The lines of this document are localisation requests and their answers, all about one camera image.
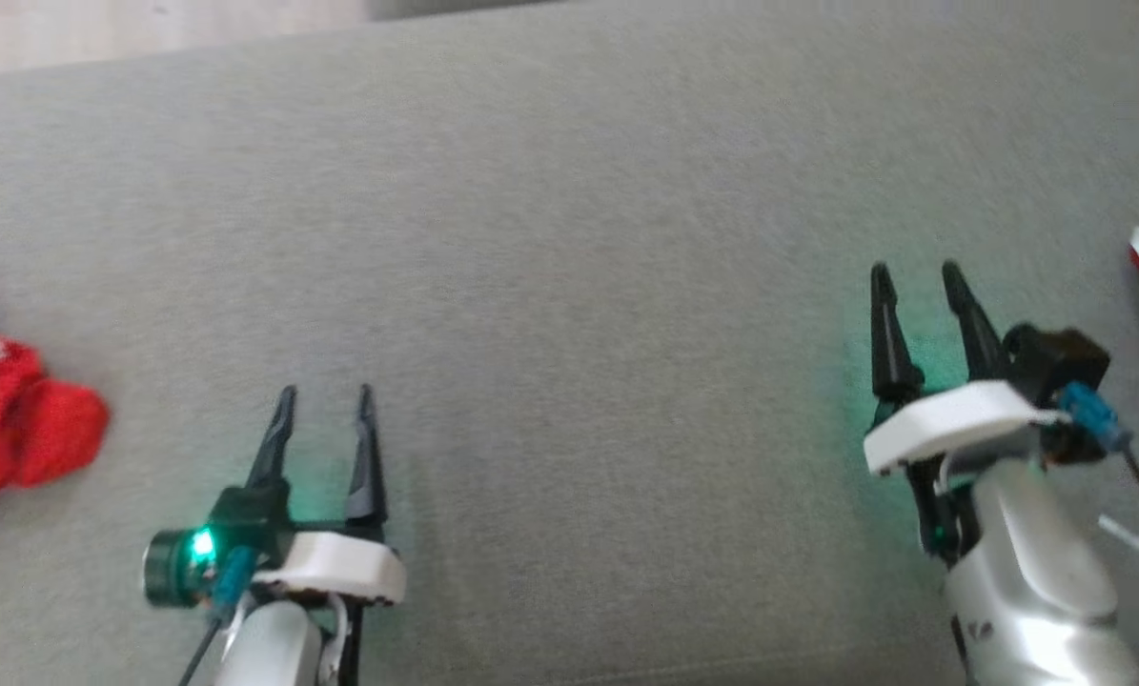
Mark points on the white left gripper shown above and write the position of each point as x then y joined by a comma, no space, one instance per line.
340,567

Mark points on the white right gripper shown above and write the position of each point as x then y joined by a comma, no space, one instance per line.
950,424

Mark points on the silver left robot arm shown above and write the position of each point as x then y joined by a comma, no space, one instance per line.
274,648

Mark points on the grey chaise seat cushion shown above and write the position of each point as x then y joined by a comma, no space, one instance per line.
569,286

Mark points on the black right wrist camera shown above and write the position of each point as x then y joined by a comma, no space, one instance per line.
1055,357

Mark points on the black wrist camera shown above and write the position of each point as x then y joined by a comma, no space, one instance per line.
173,572
1055,357

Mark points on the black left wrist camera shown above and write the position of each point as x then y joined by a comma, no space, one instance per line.
173,572

